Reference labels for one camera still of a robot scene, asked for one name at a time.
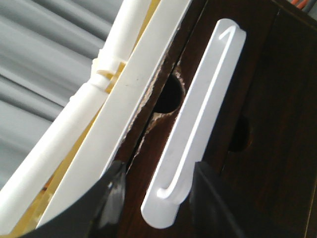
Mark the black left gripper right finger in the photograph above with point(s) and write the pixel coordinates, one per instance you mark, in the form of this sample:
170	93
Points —
217	211

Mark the dark wooden drawer cabinet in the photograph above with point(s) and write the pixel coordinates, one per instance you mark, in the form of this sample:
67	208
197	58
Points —
271	162

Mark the grey curtain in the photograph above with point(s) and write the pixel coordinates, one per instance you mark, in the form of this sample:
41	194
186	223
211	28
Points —
58	61

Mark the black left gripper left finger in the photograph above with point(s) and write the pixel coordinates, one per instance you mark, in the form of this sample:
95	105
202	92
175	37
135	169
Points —
95	215

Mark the dark wooden drawer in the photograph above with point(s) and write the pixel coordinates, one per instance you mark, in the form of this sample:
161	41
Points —
146	139

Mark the white drawer handle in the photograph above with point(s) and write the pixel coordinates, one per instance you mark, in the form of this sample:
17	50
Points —
186	144

